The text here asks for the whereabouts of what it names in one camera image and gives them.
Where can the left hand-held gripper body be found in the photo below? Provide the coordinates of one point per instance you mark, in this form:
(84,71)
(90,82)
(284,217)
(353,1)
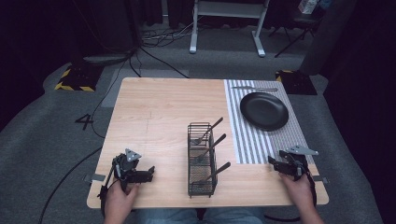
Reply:
(126,168)

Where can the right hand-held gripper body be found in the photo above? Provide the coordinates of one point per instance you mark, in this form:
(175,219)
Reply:
(297,163)

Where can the person's right hand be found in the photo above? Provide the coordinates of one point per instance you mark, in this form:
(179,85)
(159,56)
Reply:
(297,191)

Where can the person's left hand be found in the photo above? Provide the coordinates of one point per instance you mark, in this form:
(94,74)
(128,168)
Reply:
(120,199)

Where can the grey tape piece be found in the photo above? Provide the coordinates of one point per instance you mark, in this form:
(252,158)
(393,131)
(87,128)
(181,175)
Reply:
(93,178)
(320,179)

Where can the grey striped placemat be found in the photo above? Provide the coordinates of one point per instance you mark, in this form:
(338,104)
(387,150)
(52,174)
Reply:
(249,146)

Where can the black round plate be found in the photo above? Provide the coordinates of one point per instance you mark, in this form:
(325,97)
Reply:
(264,111)

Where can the person's blue jeans legs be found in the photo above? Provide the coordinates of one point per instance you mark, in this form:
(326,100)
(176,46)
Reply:
(199,216)

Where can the silver table knife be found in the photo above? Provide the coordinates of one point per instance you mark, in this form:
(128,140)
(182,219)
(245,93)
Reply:
(258,89)

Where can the yellow-black striped stand base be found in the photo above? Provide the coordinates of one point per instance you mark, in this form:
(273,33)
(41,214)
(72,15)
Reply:
(295,82)
(77,79)

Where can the black folding chair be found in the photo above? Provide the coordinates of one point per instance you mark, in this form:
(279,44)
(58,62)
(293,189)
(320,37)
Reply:
(295,28)

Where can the white metal desk frame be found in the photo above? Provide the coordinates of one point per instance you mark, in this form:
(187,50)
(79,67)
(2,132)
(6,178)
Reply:
(229,18)

